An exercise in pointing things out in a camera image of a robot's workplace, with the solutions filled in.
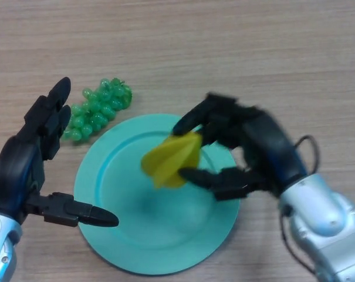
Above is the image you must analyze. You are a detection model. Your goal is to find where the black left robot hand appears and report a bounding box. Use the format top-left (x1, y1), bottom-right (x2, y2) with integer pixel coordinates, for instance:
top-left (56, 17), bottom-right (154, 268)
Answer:
top-left (0, 76), bottom-right (120, 229)

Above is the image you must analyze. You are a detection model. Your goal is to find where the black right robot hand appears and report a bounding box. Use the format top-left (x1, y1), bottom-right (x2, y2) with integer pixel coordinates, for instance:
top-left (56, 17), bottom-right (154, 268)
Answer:
top-left (171, 93), bottom-right (309, 202)

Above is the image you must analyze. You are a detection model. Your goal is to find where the yellow starfruit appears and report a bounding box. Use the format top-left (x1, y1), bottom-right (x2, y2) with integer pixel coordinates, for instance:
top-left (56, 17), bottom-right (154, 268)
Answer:
top-left (141, 132), bottom-right (203, 189)

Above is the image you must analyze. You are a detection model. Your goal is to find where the teal round plate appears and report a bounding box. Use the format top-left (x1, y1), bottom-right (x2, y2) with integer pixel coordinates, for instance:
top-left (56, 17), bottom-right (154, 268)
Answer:
top-left (73, 113), bottom-right (241, 276)

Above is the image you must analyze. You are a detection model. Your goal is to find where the green grape bunch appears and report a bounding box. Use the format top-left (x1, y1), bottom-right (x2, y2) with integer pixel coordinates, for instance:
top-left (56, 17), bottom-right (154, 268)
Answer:
top-left (62, 77), bottom-right (133, 143)

